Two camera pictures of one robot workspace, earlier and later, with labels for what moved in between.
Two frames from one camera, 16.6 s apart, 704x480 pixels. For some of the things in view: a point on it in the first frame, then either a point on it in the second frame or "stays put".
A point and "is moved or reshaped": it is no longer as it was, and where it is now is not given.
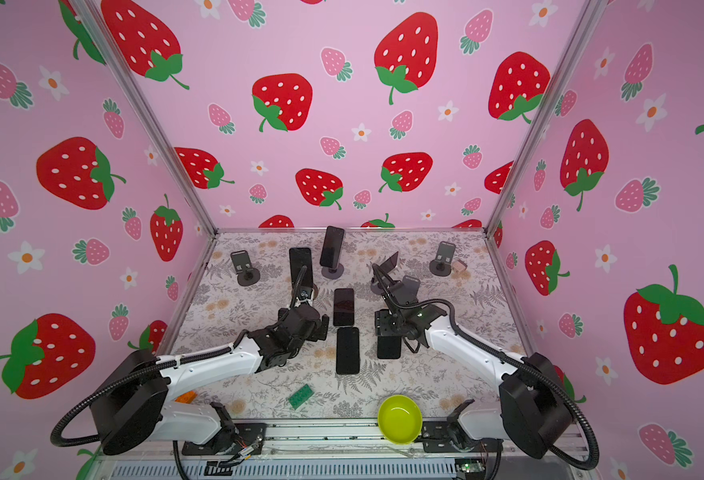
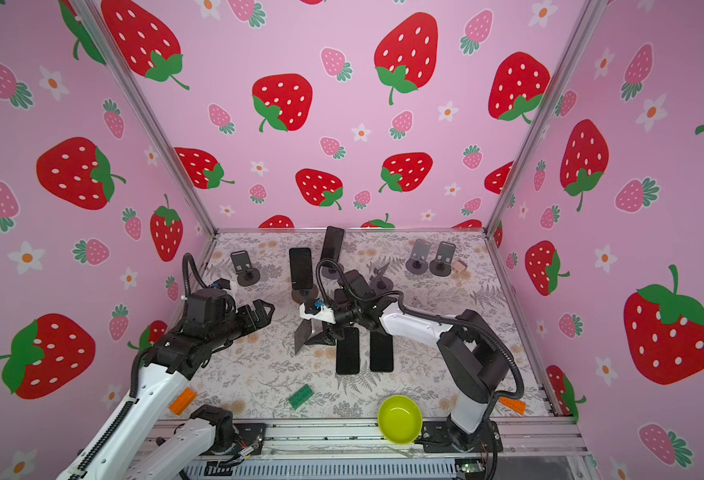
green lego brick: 300,396 stays put
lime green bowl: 399,419 stays put
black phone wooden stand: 300,257 stays put
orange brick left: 188,397 stays put
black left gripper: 317,333 -> 264,318
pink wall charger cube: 459,265 stays put
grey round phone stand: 375,285 -> 417,264
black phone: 388,347 is moved or reshaped
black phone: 347,351 stays put
